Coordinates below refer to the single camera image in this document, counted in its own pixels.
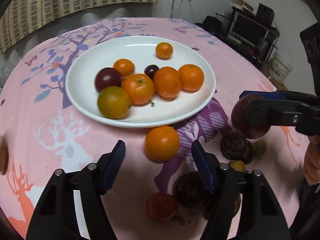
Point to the dark red plum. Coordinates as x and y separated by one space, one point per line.
107 77

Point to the wrinkled dark passion fruit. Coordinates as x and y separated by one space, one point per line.
189 192

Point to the black speaker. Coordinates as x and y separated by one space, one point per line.
265 14

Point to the dark purple plum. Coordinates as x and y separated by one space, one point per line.
241 124

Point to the large front mandarin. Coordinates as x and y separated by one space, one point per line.
140 88

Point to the yellowish small orange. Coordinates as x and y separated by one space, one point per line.
164 50

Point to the large mandarin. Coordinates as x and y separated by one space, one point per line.
167 82
140 88

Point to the white plastic bucket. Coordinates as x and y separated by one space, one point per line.
278 68

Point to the black shelf rack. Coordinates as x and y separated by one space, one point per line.
258 56

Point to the right hand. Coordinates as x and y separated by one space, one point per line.
311 166

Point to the small longan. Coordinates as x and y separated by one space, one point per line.
237 165
259 148

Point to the black monitor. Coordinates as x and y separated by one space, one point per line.
247 30

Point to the small longan inner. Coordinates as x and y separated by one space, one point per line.
237 165

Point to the red cherry tomato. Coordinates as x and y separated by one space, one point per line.
161 207

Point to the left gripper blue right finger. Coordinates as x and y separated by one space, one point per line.
202 165

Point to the pink cup cream lid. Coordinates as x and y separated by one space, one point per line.
4 156

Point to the small longan outer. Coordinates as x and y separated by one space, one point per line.
259 148

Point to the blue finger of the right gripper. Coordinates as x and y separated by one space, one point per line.
283 95
266 112

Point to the white oval plate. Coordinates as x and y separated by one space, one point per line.
159 111

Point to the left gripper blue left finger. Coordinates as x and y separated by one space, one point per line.
111 164

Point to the dark cherry with stem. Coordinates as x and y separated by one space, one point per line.
151 70

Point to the green yellow orange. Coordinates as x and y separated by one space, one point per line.
113 102

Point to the small mandarin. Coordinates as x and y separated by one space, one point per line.
191 77

